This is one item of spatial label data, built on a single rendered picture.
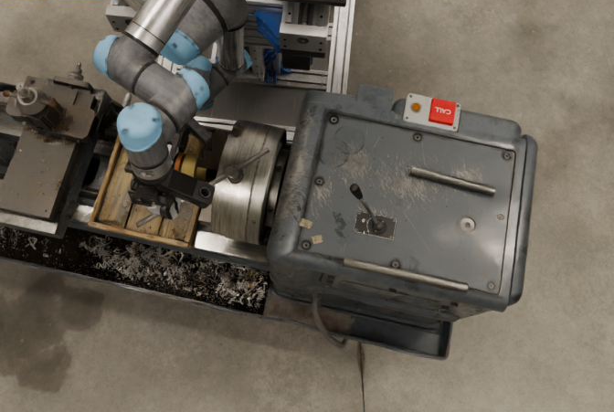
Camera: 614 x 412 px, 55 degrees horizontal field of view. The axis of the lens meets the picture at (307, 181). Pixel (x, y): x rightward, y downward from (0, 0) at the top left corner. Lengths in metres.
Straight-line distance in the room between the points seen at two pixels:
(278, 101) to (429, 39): 0.89
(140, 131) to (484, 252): 0.81
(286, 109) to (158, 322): 1.06
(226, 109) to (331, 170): 1.28
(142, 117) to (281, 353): 1.69
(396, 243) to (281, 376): 1.32
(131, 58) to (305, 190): 0.50
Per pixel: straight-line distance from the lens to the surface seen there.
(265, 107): 2.59
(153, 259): 2.07
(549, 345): 2.79
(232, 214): 1.43
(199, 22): 1.37
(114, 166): 1.86
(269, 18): 1.84
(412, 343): 2.07
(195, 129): 1.60
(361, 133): 1.42
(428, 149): 1.44
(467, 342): 2.67
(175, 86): 1.10
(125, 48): 1.15
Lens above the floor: 2.57
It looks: 73 degrees down
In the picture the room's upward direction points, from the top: 4 degrees clockwise
